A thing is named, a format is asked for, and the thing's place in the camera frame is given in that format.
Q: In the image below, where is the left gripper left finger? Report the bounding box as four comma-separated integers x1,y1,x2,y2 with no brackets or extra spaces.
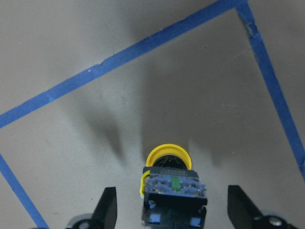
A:
91,187,117,229

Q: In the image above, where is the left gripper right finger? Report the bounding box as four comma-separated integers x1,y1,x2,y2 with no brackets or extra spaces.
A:
227,185,262,229

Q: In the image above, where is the yellow push button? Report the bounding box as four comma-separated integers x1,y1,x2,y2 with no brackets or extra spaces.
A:
140,144,208,229

